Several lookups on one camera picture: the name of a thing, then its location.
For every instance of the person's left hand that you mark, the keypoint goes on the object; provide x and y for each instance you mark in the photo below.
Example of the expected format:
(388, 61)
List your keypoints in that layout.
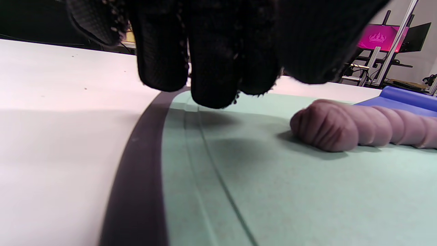
(239, 41)

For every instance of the purple plasticine roll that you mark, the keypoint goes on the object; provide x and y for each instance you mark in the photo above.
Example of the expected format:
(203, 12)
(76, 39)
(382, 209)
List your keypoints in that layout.
(324, 126)

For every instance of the green cutting board grey rim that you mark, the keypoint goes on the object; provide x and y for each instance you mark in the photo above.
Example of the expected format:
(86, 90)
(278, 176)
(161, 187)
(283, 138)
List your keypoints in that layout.
(290, 198)

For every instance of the row of purple plasticine flakes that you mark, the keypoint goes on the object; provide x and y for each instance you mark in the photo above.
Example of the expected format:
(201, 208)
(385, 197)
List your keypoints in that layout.
(403, 126)

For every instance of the pink screen monitor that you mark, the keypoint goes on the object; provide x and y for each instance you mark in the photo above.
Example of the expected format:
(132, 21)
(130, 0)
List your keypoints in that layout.
(379, 37)

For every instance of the tall aluminium frame post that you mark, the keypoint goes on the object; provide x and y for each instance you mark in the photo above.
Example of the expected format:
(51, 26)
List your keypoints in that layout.
(396, 44)

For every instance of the blue plastic scraper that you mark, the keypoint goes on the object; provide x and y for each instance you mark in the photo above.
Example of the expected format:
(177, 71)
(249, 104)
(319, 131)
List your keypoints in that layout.
(409, 97)

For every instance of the black monitor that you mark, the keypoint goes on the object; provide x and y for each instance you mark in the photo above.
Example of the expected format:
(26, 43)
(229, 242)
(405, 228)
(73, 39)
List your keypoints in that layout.
(418, 36)

